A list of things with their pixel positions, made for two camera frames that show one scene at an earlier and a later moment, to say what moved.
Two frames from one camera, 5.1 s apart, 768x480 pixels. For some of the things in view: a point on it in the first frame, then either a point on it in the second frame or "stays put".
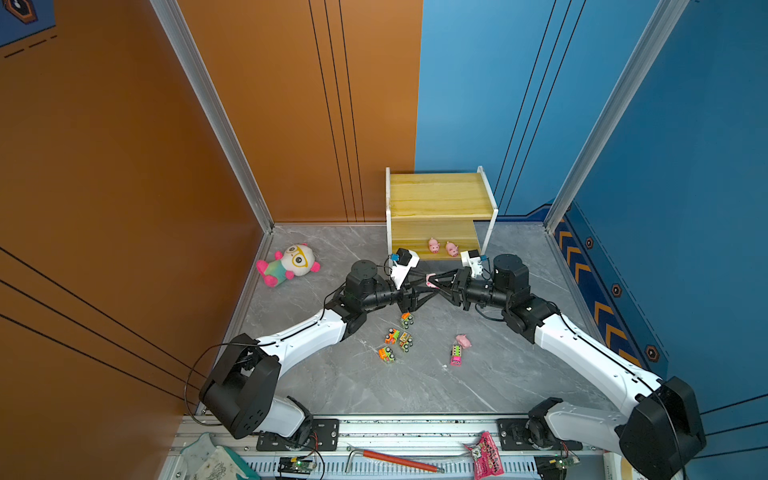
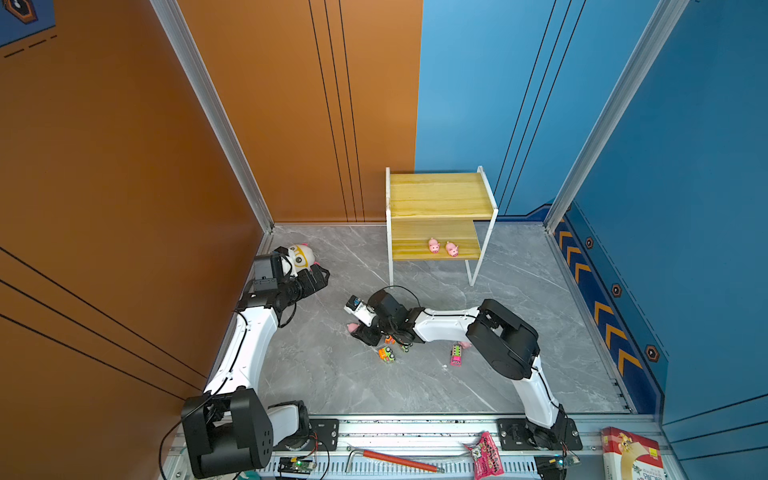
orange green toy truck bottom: [386, 354] stays put
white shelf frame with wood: [421, 206] stays put
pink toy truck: [456, 359] stays put
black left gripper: [408, 301] to [310, 287]
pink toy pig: [452, 249] stays put
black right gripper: [460, 287] to [363, 333]
